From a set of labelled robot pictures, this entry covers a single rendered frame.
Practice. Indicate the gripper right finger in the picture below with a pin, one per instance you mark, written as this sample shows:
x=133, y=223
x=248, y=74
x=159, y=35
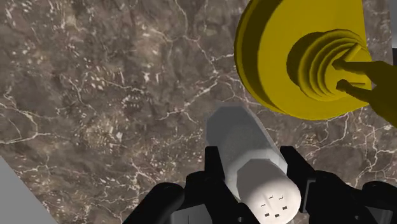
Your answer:
x=328, y=192

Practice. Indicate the yellow round ridged object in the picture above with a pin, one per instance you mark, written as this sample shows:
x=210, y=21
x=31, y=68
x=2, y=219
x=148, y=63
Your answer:
x=279, y=62

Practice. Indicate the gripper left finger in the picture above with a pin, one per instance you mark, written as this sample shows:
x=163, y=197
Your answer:
x=204, y=189

